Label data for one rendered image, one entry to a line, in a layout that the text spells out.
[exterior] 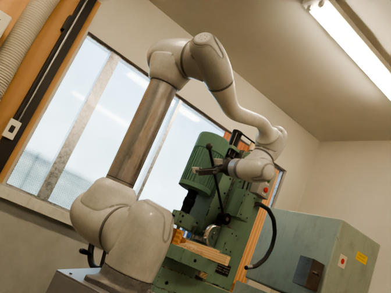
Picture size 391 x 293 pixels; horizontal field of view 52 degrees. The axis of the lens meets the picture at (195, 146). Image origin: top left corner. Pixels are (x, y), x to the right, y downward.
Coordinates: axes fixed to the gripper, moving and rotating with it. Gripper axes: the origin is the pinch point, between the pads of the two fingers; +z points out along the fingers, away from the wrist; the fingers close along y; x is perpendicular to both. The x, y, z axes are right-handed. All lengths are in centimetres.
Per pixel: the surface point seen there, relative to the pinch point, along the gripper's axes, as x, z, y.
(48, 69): 67, 136, -14
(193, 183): -8.9, 8.2, -3.1
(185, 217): -24.5, 10.8, -10.6
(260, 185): -21.4, -2.8, 31.8
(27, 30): 93, 129, -23
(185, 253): -27.0, -16.8, -32.4
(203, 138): 10.2, 12.1, 12.0
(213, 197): -20.3, 7.5, 6.7
